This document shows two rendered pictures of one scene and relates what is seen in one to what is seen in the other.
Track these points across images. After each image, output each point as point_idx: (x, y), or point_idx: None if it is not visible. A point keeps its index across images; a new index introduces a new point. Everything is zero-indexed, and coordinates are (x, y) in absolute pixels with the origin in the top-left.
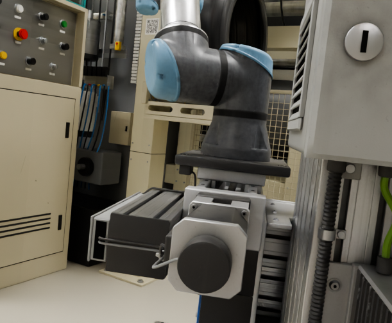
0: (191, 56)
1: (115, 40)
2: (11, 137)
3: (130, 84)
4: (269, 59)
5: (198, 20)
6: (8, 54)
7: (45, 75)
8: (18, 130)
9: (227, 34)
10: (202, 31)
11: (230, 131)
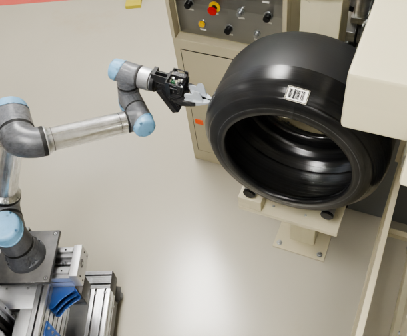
0: None
1: (354, 9)
2: (211, 85)
3: None
4: None
5: None
6: (207, 22)
7: (249, 40)
8: (216, 82)
9: (222, 151)
10: None
11: None
